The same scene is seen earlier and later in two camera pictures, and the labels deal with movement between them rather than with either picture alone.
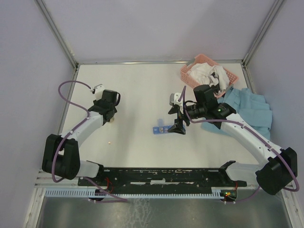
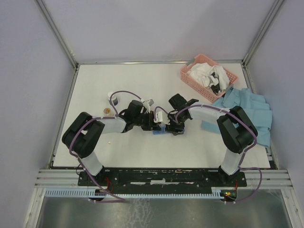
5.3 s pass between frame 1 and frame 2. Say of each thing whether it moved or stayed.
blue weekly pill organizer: stayed
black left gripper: moved
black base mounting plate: stayed
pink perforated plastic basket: stayed
